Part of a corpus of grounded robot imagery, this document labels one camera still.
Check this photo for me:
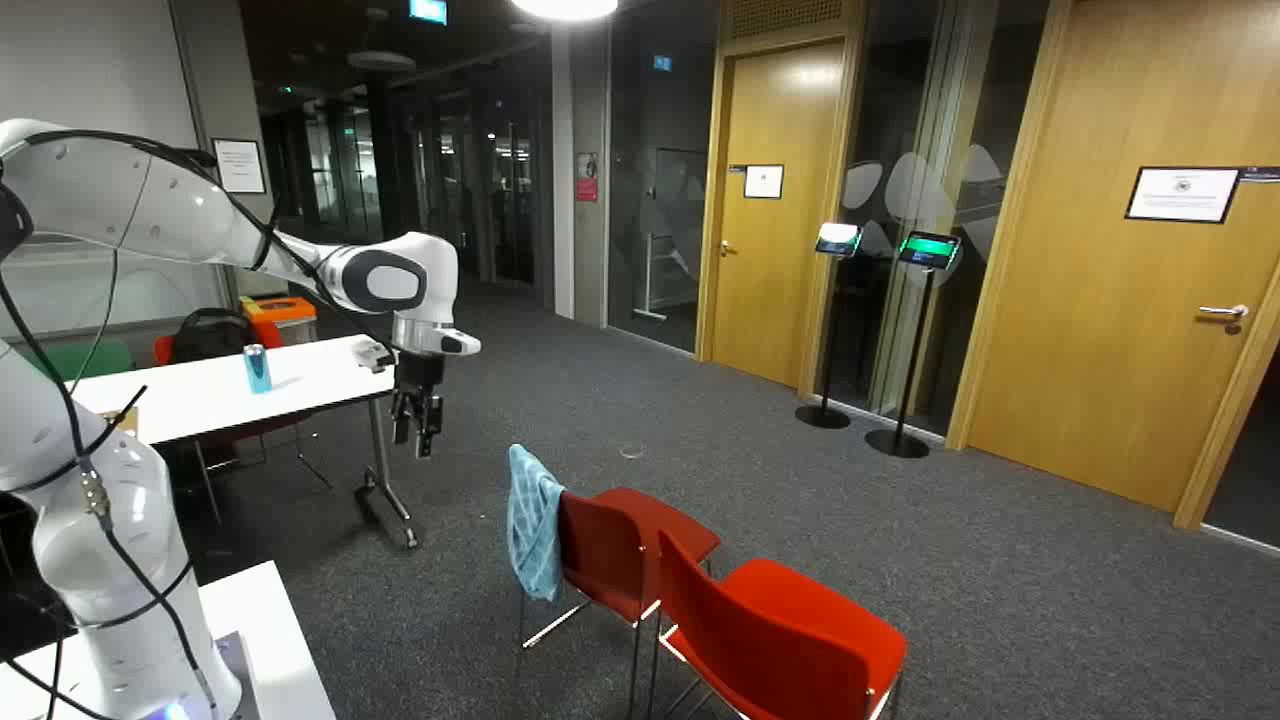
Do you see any blue striped towel cloth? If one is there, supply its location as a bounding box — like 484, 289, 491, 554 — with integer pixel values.
503, 439, 569, 603

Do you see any framed pillar notice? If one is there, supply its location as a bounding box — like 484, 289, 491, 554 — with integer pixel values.
213, 136, 267, 200

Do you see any orange box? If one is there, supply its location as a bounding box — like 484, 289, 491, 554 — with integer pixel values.
240, 292, 325, 352

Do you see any wide wooden door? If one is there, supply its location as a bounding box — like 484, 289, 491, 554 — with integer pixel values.
949, 0, 1280, 536

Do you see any red plastic chair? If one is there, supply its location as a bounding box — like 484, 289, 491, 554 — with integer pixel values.
650, 528, 913, 720
513, 482, 725, 720

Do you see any white robot base table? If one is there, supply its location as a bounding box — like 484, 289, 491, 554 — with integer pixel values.
0, 554, 342, 720

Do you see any tablet kiosk floor stand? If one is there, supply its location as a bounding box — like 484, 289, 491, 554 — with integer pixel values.
864, 229, 963, 463
793, 221, 868, 430

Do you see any silver door handle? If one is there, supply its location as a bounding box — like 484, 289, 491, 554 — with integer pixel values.
1194, 298, 1256, 335

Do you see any large framed door sign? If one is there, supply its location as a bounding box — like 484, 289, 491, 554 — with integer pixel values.
1126, 163, 1250, 229

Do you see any black office chair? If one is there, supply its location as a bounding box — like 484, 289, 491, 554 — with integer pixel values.
167, 302, 257, 362

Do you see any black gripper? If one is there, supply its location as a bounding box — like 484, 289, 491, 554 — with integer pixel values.
390, 348, 449, 461

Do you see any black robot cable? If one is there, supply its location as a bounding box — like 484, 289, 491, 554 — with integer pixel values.
0, 272, 224, 720

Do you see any narrow wooden door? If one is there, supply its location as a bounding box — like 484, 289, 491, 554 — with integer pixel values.
694, 35, 851, 400

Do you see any small framed door sign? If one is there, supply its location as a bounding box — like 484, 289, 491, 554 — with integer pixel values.
742, 159, 790, 205

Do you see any white folding table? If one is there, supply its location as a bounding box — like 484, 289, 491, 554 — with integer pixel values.
68, 333, 426, 554

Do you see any green panel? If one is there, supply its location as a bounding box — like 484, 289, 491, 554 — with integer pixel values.
10, 341, 140, 382

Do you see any blue cup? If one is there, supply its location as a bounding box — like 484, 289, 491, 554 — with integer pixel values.
240, 341, 275, 396

